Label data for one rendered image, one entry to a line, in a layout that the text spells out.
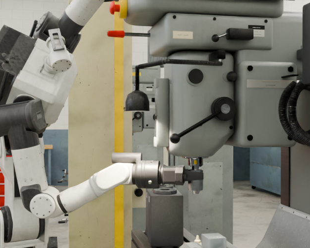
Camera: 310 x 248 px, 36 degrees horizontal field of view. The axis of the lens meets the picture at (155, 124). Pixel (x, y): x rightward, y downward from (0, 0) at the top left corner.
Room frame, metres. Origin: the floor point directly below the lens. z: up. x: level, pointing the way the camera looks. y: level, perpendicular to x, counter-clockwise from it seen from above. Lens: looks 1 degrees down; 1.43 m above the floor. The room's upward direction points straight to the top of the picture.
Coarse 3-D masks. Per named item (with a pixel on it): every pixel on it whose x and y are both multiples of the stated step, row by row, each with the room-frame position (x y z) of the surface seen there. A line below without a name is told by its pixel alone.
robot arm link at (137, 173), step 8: (112, 160) 1.53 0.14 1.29; (120, 160) 1.53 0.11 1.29; (128, 160) 1.53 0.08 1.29; (136, 160) 1.52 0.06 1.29; (144, 160) 1.53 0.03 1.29; (136, 168) 1.49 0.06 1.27; (144, 168) 1.49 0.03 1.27; (136, 176) 1.48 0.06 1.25; (144, 176) 1.48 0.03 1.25; (128, 184) 1.50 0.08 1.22; (136, 184) 1.50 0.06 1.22; (144, 184) 1.49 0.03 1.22
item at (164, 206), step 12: (156, 192) 1.77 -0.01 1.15; (168, 192) 1.76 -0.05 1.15; (156, 204) 1.74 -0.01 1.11; (168, 204) 1.75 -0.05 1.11; (180, 204) 1.75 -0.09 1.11; (156, 216) 1.74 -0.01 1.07; (168, 216) 1.75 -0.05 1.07; (180, 216) 1.75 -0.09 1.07; (156, 228) 1.74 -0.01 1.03; (168, 228) 1.75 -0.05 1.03; (180, 228) 1.75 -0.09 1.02; (156, 240) 1.74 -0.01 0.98; (168, 240) 1.75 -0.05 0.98; (180, 240) 1.75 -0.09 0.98
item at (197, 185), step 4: (196, 180) 1.48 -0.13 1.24; (200, 180) 1.49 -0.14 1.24; (188, 184) 1.50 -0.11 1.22; (192, 184) 1.48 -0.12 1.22; (196, 184) 1.48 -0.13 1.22; (200, 184) 1.49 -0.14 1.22; (188, 188) 1.50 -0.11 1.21; (192, 188) 1.48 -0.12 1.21; (196, 188) 1.48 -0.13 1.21; (200, 188) 1.49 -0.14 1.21
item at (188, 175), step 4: (184, 172) 1.48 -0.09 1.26; (188, 172) 1.48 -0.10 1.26; (192, 172) 1.47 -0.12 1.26; (196, 172) 1.47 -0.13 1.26; (200, 172) 1.47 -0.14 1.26; (184, 176) 1.47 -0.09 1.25; (188, 176) 1.48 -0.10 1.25; (192, 176) 1.47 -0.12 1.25; (196, 176) 1.47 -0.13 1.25; (200, 176) 1.47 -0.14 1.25; (184, 180) 1.48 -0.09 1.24; (188, 180) 1.48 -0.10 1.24; (192, 180) 1.48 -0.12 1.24
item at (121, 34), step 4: (108, 32) 1.54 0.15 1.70; (112, 32) 1.54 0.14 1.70; (116, 32) 1.54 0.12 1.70; (120, 32) 1.54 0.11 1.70; (124, 32) 1.55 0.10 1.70; (128, 32) 1.56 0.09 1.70; (132, 32) 1.56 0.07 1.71; (108, 36) 1.55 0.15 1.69; (112, 36) 1.55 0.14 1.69; (116, 36) 1.55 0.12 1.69; (120, 36) 1.55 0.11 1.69; (140, 36) 1.57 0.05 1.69; (144, 36) 1.57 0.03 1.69; (148, 36) 1.57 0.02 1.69
